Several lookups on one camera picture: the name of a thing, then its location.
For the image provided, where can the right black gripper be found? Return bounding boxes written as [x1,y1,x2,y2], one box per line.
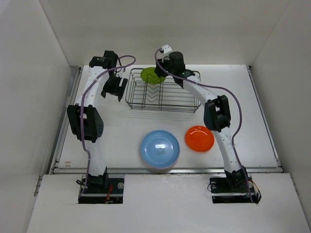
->
[154,55,175,78]

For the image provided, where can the green plate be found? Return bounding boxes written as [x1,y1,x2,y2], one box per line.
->
[140,67,166,85]

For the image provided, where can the wire dish rack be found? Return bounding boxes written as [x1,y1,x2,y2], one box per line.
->
[125,68,201,113]

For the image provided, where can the orange plate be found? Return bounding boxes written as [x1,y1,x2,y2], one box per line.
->
[185,125,215,152]

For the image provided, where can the blue plate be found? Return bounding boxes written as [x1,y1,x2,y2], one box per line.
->
[140,130,180,169]

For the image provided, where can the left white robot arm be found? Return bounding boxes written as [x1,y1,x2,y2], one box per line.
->
[67,50,128,193]

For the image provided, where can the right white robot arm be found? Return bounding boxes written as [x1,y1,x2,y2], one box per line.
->
[155,48,248,192]

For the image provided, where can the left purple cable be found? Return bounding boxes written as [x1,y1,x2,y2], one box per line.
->
[79,55,137,195]

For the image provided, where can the purple cable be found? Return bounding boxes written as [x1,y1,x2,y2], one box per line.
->
[155,48,255,203]
[79,55,137,195]

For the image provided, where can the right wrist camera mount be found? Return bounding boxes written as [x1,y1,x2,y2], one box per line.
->
[160,45,173,54]

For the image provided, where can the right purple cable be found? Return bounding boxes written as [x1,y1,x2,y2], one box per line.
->
[155,48,255,203]

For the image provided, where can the aluminium rail front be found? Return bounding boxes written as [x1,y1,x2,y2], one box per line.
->
[50,166,283,174]

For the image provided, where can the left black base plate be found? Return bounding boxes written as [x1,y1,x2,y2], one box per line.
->
[78,178,124,204]

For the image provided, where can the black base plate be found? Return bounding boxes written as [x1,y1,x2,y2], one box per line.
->
[78,178,124,204]
[207,177,262,204]

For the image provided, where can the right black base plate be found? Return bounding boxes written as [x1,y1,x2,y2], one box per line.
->
[207,177,262,204]

